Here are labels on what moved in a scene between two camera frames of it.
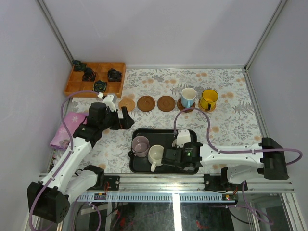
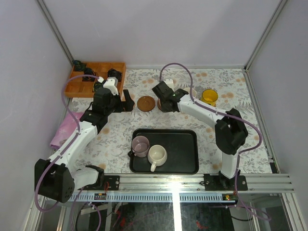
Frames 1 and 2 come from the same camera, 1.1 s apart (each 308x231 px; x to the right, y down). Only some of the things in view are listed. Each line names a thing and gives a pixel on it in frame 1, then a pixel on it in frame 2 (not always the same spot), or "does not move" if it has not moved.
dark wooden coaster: (146, 103) does not move
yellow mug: (208, 98) does not move
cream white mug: (155, 155) does not move
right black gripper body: (181, 165) -> (164, 109)
